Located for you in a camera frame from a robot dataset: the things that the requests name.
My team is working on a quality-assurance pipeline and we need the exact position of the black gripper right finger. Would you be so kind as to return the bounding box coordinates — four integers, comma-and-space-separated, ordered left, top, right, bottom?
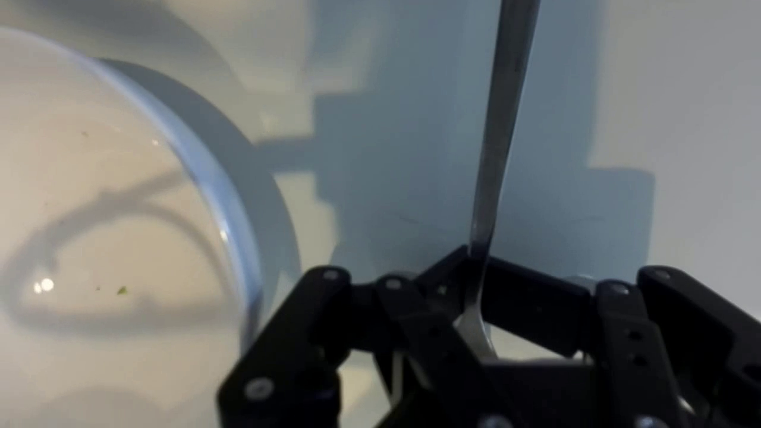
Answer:
481, 255, 761, 428

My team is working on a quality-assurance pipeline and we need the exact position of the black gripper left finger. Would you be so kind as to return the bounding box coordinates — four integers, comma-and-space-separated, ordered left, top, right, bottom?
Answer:
215, 245, 488, 428

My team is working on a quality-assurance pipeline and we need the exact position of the white ceramic bowl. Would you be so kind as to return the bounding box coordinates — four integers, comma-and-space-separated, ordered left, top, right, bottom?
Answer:
0, 24, 268, 428

